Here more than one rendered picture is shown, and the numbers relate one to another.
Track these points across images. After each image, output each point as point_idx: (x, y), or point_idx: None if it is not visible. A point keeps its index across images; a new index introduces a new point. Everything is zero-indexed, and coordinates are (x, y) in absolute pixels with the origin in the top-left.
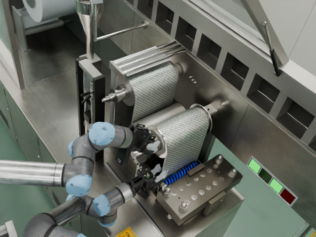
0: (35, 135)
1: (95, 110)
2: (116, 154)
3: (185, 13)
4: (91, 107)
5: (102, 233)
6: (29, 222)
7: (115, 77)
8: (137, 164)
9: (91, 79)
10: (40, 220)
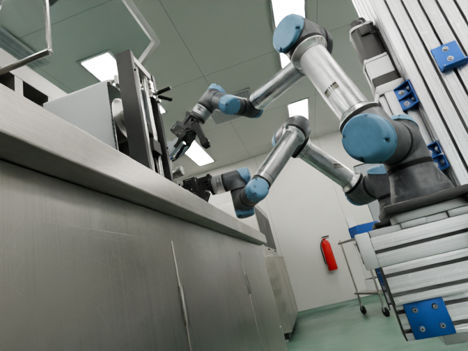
0: (173, 284)
1: (162, 121)
2: (205, 137)
3: (32, 79)
4: (154, 124)
5: (256, 271)
6: (298, 116)
7: (102, 108)
8: (182, 186)
9: (149, 77)
10: (290, 117)
